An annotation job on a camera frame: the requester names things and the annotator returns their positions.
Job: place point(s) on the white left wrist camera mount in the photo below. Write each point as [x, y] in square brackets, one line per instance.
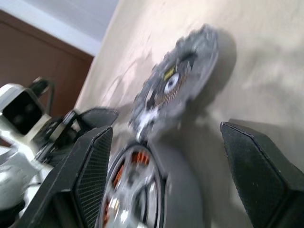
[23, 111]

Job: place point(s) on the grey motor lid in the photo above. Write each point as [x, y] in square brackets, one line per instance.
[190, 78]

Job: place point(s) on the brown wooden panel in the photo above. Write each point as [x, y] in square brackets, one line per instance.
[35, 47]

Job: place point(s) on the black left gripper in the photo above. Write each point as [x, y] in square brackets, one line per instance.
[57, 134]

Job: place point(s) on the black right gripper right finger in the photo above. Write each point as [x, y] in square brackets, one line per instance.
[261, 171]

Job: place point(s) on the black motor housing copper windings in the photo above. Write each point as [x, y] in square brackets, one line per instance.
[180, 190]

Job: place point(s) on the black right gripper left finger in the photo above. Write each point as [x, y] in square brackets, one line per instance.
[71, 180]

